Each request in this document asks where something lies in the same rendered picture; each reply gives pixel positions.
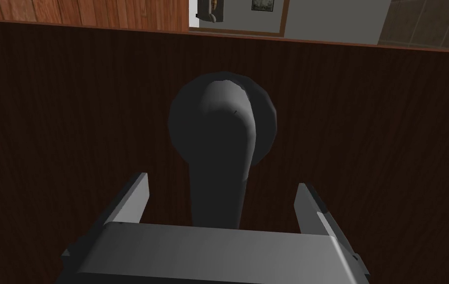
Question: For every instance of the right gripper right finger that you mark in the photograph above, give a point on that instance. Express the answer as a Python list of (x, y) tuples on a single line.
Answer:
[(311, 213)]

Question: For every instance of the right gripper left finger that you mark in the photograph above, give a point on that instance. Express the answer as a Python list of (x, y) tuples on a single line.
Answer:
[(133, 201)]

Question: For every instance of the dark brown wooden door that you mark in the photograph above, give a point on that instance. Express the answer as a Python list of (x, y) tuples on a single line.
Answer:
[(50, 138)]

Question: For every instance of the framed picture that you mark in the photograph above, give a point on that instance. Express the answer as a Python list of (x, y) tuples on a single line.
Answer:
[(262, 4)]

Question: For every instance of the wall telephone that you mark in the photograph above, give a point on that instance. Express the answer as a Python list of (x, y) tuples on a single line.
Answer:
[(210, 10)]

